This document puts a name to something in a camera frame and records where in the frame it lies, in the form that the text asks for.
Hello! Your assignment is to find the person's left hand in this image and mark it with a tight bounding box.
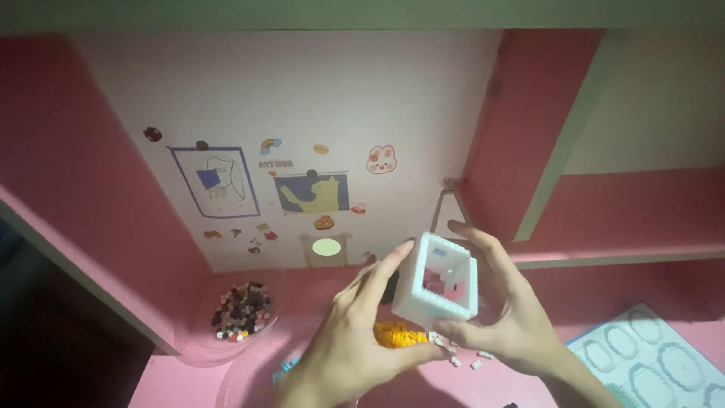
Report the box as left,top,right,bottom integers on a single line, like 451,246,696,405
276,241,455,408

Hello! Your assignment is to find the person's right hand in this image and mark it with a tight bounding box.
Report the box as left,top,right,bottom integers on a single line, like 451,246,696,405
433,220,568,379

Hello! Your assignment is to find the white brick-built box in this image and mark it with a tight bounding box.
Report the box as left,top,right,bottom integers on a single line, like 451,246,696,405
392,231,480,331

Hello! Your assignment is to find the heap of yellow bricks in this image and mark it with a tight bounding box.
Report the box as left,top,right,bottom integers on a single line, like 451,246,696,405
373,321,429,350

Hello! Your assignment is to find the heap of blue bricks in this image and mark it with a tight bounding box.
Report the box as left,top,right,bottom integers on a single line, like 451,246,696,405
271,357,301,387

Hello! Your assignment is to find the large clear plastic bowl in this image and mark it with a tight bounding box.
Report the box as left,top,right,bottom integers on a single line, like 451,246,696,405
215,314,363,408

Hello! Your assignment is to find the pale green circle card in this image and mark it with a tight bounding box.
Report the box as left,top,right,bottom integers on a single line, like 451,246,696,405
300,231,352,268

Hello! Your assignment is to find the heap of dark mixed bricks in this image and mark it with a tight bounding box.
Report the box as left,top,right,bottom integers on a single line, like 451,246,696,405
211,281,273,343

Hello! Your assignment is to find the white triangular stand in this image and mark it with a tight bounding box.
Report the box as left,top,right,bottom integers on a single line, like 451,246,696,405
429,178,472,241

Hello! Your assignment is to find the clear bowl holding dark bricks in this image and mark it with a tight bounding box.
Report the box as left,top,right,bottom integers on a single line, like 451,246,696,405
174,271,285,367

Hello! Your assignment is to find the pink desk shelf unit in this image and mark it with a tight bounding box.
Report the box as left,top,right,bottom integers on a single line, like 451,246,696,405
453,28,725,270

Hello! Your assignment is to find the pink rabbit sticker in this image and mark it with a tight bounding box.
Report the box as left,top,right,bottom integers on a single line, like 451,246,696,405
365,144,398,175

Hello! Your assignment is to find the line drawing poster blue border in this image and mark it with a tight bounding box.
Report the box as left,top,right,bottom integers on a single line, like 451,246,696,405
168,145,262,220

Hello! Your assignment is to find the group of small wall stickers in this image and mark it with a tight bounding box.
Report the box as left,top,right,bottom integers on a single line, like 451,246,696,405
142,126,368,256

